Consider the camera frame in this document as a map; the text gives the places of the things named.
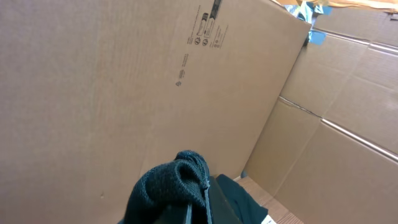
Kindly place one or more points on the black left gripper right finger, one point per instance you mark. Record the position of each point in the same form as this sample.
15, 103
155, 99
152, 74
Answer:
218, 209

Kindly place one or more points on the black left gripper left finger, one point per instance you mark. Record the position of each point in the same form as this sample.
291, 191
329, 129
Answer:
175, 214

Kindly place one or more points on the blue tape piece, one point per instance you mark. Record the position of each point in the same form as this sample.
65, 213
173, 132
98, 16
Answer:
316, 37

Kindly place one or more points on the black t-shirt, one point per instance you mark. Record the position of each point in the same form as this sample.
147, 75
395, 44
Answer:
184, 181

